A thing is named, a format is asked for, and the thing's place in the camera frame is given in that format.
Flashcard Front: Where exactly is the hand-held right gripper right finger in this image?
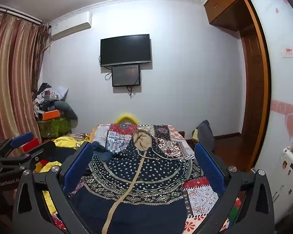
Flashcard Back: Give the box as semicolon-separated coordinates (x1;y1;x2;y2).
193;142;275;234

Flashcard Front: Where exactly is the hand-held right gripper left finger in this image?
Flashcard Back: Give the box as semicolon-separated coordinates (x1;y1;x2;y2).
12;141;98;234

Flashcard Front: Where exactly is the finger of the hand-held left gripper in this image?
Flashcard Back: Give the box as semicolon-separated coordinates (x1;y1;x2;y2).
0;131;35;158
0;140;57;176

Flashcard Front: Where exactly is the navy patterned hoodie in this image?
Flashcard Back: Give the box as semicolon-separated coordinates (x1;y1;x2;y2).
68;129;204;234

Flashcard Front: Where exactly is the pile of mixed clothes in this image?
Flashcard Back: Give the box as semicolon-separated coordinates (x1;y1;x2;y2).
33;82;69;121

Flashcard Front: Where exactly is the red box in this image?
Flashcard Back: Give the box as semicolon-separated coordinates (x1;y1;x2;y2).
20;138;40;153

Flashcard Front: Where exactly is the yellow garment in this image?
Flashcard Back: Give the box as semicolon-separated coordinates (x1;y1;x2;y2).
34;136;91;213

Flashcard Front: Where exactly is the green patterned cloth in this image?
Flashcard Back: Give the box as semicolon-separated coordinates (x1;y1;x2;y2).
38;118;73;138

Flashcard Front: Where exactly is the blue cloth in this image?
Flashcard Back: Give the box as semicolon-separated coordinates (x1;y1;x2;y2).
91;141;113;162

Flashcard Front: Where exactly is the patchwork bed blanket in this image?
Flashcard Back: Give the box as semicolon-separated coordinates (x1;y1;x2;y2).
49;123;233;234

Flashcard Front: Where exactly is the grey bag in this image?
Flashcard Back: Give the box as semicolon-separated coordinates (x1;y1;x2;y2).
196;120;215;152

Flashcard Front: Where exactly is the grey pillow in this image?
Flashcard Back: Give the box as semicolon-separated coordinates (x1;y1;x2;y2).
55;101;79;129

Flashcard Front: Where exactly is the striped red curtain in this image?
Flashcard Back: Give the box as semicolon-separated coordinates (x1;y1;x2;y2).
0;11;50;153

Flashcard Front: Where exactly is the wooden door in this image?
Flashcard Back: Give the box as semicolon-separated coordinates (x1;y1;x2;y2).
239;0;272;172

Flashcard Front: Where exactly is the curtain rod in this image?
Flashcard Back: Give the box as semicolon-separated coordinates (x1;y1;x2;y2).
0;4;51;28

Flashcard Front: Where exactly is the white air conditioner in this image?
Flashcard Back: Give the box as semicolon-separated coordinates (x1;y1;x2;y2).
49;11;92;41

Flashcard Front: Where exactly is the white sliding wardrobe door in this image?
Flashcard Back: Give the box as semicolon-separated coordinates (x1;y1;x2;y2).
248;0;293;225

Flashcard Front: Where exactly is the wooden overhead cabinet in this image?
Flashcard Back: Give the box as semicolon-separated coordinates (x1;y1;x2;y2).
203;0;254;33

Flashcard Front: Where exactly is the small black wall monitor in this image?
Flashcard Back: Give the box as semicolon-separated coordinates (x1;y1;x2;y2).
112;65;141;87

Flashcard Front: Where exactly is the black wall television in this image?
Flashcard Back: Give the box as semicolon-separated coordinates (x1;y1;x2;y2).
100;34;152;67

